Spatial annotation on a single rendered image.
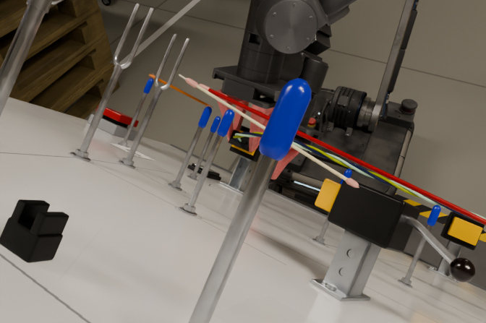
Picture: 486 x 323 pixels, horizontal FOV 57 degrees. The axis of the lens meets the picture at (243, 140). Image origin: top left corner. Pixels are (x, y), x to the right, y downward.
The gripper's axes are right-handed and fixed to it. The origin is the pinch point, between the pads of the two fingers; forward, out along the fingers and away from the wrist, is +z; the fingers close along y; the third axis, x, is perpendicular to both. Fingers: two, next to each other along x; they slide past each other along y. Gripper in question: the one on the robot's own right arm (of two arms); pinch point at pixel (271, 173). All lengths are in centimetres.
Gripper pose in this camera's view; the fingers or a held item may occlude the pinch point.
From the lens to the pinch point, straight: 74.9
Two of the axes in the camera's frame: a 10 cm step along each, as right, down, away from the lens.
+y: 8.0, 3.4, -4.9
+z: -3.2, 9.4, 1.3
